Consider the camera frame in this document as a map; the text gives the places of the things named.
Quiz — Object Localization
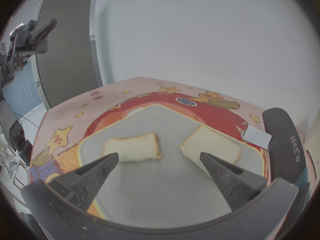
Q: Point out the knife with blue-green handle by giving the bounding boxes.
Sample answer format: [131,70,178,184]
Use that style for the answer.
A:
[262,108,316,204]

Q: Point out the grey partition panel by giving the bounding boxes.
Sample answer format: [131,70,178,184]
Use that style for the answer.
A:
[36,0,104,109]

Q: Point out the cutting board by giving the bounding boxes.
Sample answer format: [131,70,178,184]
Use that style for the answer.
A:
[77,104,263,222]

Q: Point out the blue curtain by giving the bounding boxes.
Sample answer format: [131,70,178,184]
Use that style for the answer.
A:
[2,58,42,118]

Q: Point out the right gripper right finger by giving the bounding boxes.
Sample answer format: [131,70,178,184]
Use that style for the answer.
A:
[199,151,268,212]

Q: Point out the black cable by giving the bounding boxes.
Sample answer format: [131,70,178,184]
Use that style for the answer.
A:
[13,111,41,129]

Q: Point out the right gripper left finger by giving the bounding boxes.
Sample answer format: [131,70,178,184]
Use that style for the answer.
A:
[49,152,119,212]

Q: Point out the slice of bread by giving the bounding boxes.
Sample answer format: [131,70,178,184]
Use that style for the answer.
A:
[180,124,242,171]
[102,132,163,163]

